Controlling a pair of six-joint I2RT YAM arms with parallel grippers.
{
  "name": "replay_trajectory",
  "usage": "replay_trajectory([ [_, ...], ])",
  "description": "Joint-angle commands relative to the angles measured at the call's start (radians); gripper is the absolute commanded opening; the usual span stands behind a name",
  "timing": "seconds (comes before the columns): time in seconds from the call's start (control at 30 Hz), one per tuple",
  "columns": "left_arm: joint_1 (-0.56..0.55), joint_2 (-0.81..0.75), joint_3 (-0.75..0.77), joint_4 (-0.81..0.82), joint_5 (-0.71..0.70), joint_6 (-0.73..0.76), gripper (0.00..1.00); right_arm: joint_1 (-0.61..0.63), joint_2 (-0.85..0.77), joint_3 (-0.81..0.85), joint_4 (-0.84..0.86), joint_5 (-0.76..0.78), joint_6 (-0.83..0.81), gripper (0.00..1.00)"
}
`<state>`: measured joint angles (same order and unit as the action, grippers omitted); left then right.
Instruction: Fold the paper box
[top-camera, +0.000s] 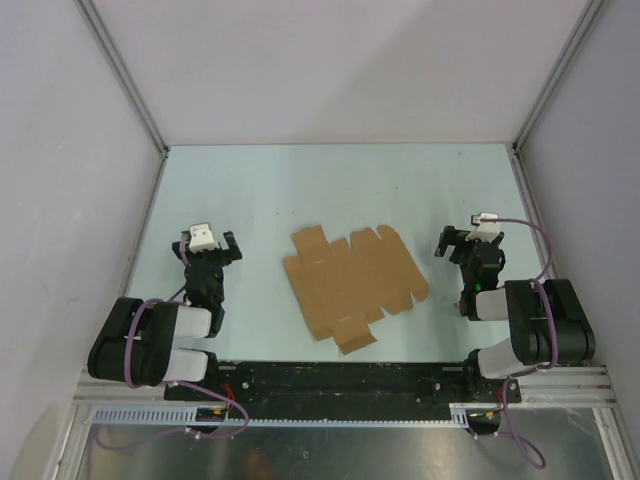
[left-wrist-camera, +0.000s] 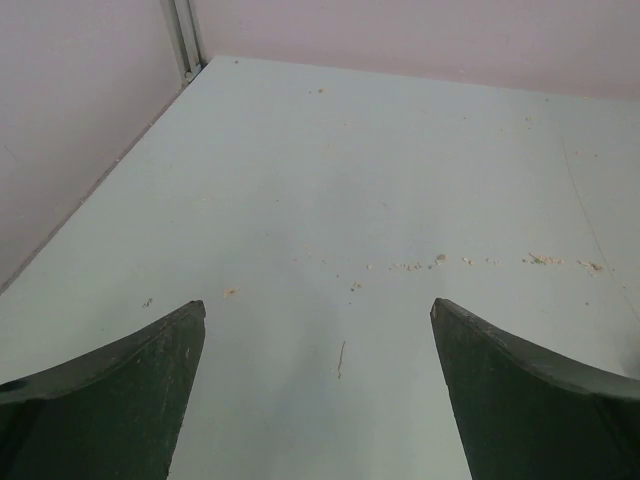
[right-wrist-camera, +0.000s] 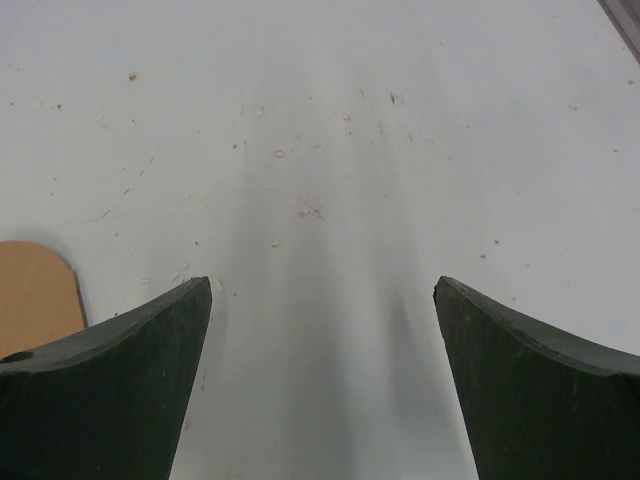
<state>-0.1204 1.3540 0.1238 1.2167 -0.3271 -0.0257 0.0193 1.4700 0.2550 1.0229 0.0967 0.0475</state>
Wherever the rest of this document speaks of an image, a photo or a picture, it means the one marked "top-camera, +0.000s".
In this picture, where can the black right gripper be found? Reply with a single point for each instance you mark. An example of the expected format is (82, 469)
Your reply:
(454, 236)

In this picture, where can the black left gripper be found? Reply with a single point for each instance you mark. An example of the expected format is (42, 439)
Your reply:
(224, 259)

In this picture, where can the brown cardboard box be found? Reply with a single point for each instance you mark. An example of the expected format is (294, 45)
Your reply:
(344, 286)

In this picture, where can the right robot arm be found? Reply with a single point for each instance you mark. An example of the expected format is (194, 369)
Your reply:
(547, 324)

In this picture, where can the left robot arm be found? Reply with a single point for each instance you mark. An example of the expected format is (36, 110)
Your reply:
(138, 344)

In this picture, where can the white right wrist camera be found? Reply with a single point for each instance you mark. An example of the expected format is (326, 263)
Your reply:
(486, 225)

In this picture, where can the grey slotted cable duct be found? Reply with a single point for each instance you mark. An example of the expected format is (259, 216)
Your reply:
(204, 416)

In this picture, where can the left aluminium corner post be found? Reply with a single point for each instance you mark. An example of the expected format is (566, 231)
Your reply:
(106, 44)

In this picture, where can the aluminium corner post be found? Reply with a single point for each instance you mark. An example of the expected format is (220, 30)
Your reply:
(576, 41)
(106, 44)

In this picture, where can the right aluminium corner post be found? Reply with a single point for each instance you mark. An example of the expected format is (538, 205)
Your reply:
(576, 41)

